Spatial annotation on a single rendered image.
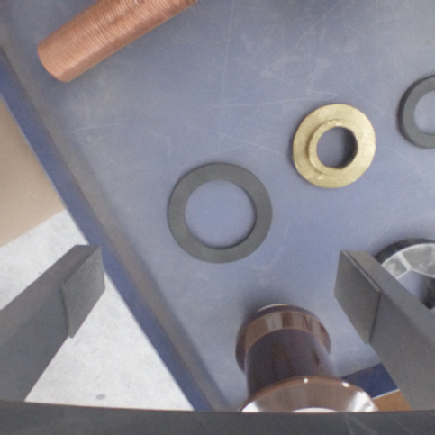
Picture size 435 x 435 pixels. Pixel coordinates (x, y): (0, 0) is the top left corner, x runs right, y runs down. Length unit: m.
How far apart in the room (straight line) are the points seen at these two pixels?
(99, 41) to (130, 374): 1.50
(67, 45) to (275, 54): 0.14
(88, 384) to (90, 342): 0.24
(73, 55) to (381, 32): 0.21
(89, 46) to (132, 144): 0.07
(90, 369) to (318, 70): 1.56
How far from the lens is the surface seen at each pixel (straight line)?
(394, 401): 0.67
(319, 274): 0.29
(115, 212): 0.27
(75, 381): 1.74
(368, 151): 0.27
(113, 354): 1.57
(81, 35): 0.23
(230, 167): 0.24
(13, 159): 0.41
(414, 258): 0.30
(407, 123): 0.28
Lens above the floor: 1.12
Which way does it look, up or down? 73 degrees down
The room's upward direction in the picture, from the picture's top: 178 degrees counter-clockwise
